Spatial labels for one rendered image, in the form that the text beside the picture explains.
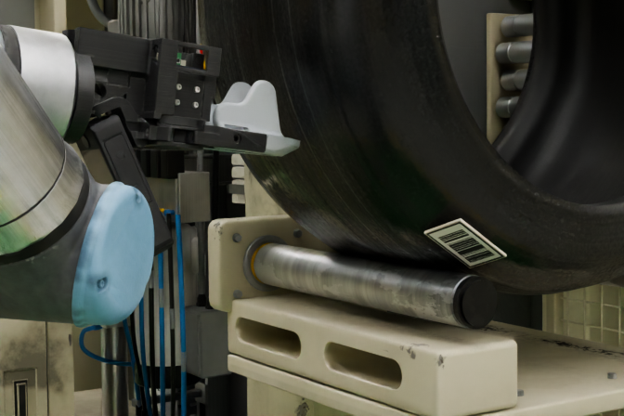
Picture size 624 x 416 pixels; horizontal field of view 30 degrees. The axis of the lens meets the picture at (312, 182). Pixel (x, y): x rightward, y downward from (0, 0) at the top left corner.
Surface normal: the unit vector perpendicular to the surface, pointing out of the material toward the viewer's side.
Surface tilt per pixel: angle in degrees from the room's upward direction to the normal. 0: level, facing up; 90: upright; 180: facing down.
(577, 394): 0
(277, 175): 126
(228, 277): 90
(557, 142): 61
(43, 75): 79
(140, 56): 90
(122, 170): 87
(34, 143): 95
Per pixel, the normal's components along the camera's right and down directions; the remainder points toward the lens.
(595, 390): -0.01, -1.00
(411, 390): -0.84, 0.04
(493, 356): 0.55, 0.04
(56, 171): 0.91, 0.09
